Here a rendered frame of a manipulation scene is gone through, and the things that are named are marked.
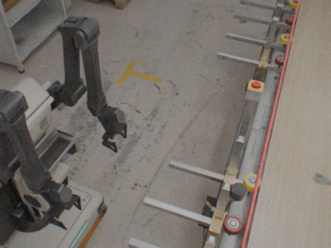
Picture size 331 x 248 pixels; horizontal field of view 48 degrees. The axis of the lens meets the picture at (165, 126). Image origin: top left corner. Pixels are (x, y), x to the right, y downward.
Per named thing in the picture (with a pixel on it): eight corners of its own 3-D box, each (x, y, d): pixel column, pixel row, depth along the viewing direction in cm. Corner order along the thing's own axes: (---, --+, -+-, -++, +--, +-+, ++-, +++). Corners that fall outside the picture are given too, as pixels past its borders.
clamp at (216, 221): (207, 235, 165) (208, 229, 161) (214, 209, 174) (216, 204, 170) (219, 239, 164) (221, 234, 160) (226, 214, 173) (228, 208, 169)
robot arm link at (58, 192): (39, 166, 139) (24, 184, 134) (60, 168, 133) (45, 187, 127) (57, 186, 146) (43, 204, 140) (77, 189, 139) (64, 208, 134)
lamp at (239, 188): (222, 218, 163) (230, 192, 147) (225, 207, 166) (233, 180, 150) (235, 222, 161) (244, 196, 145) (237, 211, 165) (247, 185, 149)
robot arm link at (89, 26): (68, 5, 136) (52, 18, 130) (101, 19, 134) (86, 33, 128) (72, 88, 171) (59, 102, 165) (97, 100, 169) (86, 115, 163)
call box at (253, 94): (244, 100, 177) (247, 88, 171) (246, 91, 182) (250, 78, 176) (258, 104, 176) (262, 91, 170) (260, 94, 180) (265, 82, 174)
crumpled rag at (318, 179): (310, 179, 177) (311, 176, 175) (316, 170, 180) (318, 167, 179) (327, 189, 173) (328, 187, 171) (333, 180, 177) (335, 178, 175)
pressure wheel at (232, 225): (218, 239, 166) (221, 227, 158) (223, 224, 172) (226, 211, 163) (236, 245, 165) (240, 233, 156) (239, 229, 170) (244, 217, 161)
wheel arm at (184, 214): (143, 206, 174) (142, 201, 171) (145, 200, 176) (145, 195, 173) (233, 237, 165) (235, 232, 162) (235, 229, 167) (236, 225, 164)
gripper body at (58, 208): (75, 198, 147) (65, 187, 143) (59, 219, 141) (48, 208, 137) (65, 196, 151) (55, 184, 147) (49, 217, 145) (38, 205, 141)
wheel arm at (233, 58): (216, 59, 254) (217, 54, 251) (217, 56, 257) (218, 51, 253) (280, 74, 245) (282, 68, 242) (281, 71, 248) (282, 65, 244)
